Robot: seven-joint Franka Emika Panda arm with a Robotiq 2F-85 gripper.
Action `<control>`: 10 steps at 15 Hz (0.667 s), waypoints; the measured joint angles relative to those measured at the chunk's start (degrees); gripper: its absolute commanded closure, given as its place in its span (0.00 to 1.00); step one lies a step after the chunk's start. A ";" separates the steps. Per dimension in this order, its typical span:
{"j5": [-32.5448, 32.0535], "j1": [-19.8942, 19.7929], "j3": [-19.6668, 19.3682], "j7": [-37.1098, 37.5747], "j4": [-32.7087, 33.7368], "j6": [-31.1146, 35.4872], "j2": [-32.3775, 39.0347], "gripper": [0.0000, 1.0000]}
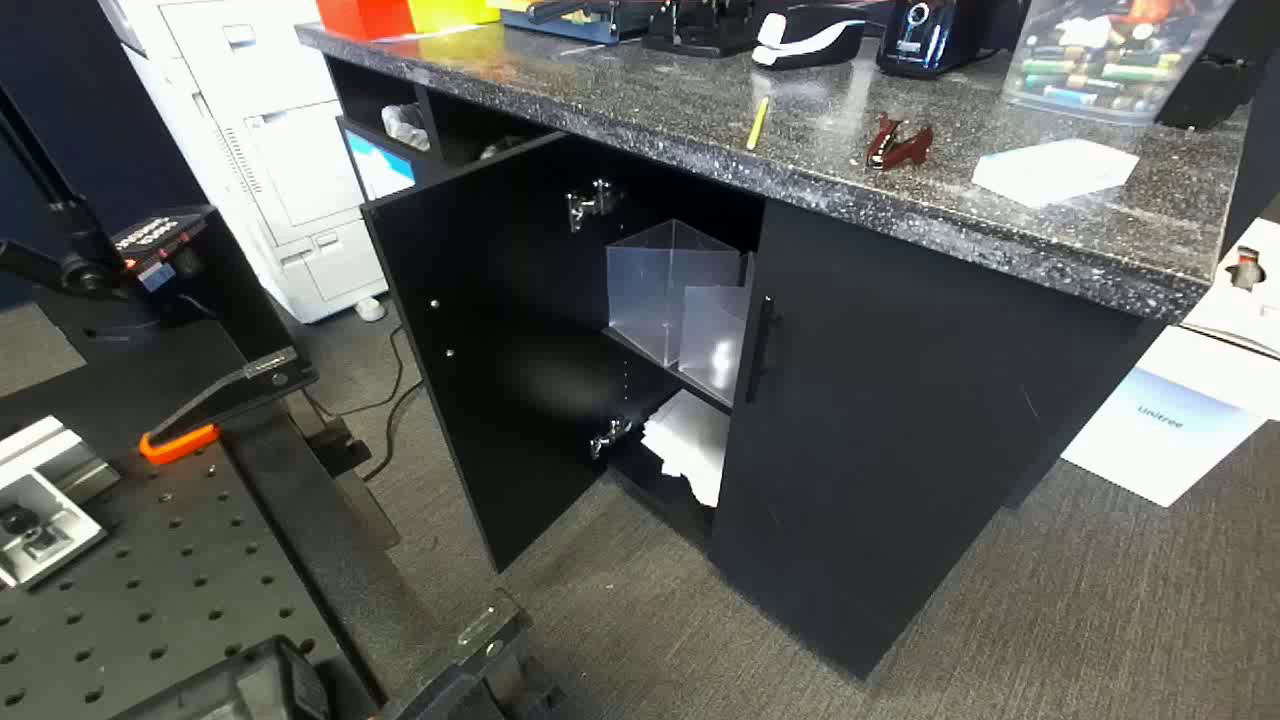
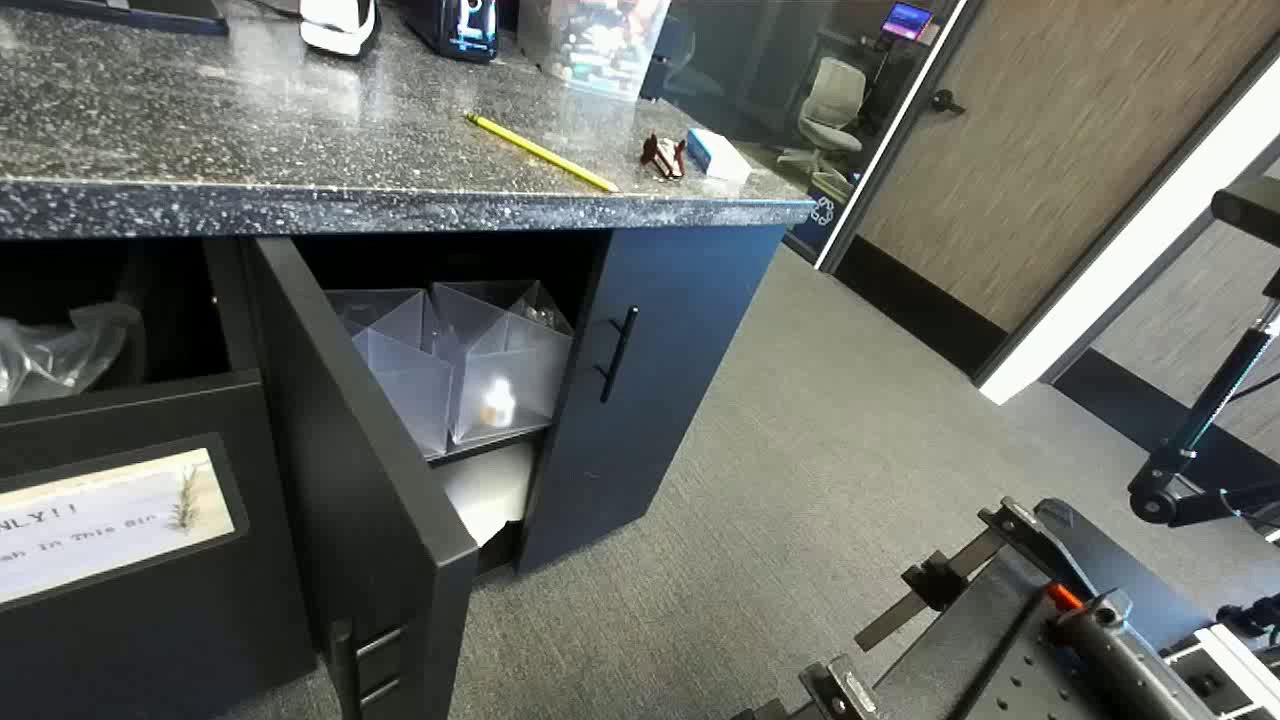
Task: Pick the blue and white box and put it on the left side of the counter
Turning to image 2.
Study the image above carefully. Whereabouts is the blue and white box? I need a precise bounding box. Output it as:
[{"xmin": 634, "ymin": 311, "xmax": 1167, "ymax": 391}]
[{"xmin": 682, "ymin": 128, "xmax": 753, "ymax": 183}]

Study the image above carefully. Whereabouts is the small white bottle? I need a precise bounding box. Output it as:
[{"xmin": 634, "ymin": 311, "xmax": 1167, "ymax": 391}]
[{"xmin": 479, "ymin": 375, "xmax": 516, "ymax": 429}]

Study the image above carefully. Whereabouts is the red staple remover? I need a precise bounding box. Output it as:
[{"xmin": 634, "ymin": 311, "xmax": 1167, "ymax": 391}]
[{"xmin": 638, "ymin": 138, "xmax": 687, "ymax": 180}]

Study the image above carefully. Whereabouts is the yellow pencil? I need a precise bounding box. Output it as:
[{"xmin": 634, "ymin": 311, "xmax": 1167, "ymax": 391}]
[{"xmin": 464, "ymin": 113, "xmax": 616, "ymax": 192}]

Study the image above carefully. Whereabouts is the clear plastic container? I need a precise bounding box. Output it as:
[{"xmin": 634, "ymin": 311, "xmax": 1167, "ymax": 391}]
[{"xmin": 516, "ymin": 0, "xmax": 673, "ymax": 100}]

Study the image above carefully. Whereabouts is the open black cabinet door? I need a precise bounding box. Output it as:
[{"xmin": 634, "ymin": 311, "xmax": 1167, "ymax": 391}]
[{"xmin": 243, "ymin": 239, "xmax": 476, "ymax": 720}]

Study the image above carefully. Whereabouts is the white office chair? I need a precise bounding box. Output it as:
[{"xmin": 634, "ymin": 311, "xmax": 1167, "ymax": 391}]
[{"xmin": 776, "ymin": 57, "xmax": 869, "ymax": 173}]

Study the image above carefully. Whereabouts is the dark blue tape dispenser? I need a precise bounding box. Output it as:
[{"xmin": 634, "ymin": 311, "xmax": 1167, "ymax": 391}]
[{"xmin": 404, "ymin": 0, "xmax": 500, "ymax": 64}]

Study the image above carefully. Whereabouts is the white stapler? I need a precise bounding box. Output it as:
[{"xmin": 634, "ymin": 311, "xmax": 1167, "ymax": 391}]
[{"xmin": 300, "ymin": 0, "xmax": 379, "ymax": 59}]

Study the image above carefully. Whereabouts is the wooden office door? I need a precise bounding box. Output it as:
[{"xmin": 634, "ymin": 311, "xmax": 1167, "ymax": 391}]
[{"xmin": 858, "ymin": 0, "xmax": 1280, "ymax": 334}]

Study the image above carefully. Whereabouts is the grey robot mobile base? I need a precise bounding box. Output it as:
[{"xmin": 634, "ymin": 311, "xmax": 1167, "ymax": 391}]
[{"xmin": 730, "ymin": 499, "xmax": 1280, "ymax": 720}]

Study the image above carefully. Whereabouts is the black drawer with label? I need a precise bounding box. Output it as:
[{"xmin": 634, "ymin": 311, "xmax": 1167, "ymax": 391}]
[{"xmin": 0, "ymin": 373, "xmax": 311, "ymax": 720}]

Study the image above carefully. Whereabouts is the white paper label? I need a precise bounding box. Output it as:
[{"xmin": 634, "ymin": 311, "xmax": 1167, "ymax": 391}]
[{"xmin": 0, "ymin": 449, "xmax": 239, "ymax": 604}]

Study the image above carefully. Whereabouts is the clear plastic bag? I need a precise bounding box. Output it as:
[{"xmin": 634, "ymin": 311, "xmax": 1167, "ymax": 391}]
[{"xmin": 0, "ymin": 302, "xmax": 139, "ymax": 409}]

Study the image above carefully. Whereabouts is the black cabinet door handle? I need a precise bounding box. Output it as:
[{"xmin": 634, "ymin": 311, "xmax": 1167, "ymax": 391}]
[{"xmin": 598, "ymin": 303, "xmax": 638, "ymax": 406}]

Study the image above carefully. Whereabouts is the black door lever handle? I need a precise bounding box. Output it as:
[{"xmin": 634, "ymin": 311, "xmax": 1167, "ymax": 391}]
[{"xmin": 927, "ymin": 87, "xmax": 966, "ymax": 117}]

